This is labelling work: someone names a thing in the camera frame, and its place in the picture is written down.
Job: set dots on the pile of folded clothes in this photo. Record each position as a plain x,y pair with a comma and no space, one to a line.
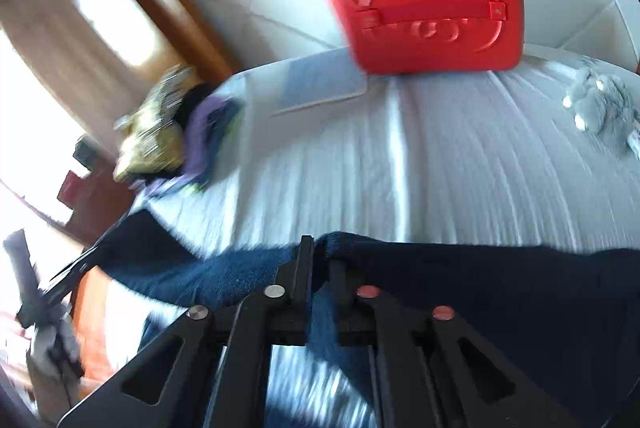
174,139

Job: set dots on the grey plush toy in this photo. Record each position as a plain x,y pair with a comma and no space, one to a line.
604,109

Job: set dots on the dark blue jeans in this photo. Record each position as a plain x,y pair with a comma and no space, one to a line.
570,321

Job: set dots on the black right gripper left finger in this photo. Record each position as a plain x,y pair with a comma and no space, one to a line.
209,368

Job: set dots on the grey booklet on bed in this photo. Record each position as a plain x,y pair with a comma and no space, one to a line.
317,79

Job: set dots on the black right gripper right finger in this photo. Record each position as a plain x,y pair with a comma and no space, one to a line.
429,368

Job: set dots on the striped white bed sheet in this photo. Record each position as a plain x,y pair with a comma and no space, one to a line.
490,158

